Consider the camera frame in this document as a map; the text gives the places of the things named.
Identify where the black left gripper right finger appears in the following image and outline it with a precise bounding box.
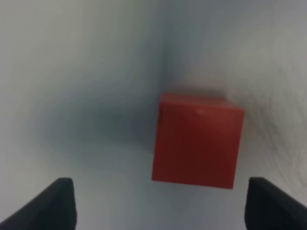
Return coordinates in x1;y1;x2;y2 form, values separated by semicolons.
244;177;307;230

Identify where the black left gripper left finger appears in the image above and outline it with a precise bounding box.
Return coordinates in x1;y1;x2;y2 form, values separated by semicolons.
0;178;77;230

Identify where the red cube block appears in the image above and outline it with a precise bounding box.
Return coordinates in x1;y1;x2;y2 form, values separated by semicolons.
152;92;245;189

